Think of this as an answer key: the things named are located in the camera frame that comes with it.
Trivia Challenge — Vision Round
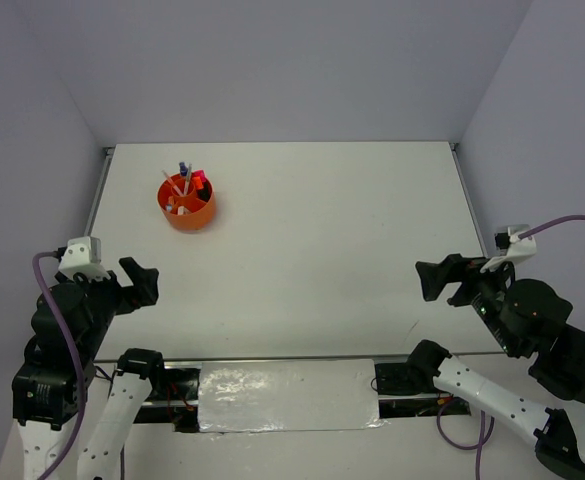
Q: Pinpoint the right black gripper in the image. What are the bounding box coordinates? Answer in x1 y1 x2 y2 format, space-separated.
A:
412 248 521 353

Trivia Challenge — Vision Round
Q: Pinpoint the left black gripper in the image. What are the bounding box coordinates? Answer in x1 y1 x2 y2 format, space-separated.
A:
73 255 159 354

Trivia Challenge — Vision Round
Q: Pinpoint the clear orange pen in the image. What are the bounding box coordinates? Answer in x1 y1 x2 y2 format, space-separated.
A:
162 170 184 196

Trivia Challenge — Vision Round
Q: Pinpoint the orange black highlighter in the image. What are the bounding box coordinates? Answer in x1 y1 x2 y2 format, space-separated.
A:
194 177 212 202

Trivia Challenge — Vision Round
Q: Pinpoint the clear spray bottle blue cap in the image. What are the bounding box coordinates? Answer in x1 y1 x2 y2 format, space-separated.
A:
179 162 188 178

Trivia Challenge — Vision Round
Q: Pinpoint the pink black highlighter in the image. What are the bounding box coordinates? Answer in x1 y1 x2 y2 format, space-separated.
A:
193 170 206 182

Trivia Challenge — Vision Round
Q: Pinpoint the clear green pen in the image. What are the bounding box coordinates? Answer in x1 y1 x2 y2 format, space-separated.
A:
183 163 192 196

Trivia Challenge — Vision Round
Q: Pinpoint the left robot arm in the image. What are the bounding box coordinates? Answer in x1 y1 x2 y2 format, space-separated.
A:
11 252 168 479

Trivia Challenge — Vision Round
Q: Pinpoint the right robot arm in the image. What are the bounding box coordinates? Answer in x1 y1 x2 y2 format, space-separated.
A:
406 254 585 479

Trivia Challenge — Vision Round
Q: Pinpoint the orange round desk organizer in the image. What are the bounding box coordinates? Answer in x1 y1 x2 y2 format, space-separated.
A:
157 174 217 232

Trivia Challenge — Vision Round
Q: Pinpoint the silver taped plate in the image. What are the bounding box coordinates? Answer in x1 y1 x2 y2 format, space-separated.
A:
198 359 383 433

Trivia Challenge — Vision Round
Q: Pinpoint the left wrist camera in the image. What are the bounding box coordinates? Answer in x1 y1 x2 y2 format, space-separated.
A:
58 236 110 281

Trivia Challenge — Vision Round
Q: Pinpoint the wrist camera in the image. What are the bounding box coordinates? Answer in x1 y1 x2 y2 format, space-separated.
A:
480 224 538 273
58 236 110 281

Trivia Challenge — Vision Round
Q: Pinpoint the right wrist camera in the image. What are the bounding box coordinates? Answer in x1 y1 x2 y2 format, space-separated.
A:
480 224 538 273

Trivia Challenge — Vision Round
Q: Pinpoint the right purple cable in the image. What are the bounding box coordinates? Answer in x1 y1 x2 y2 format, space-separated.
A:
519 214 585 241

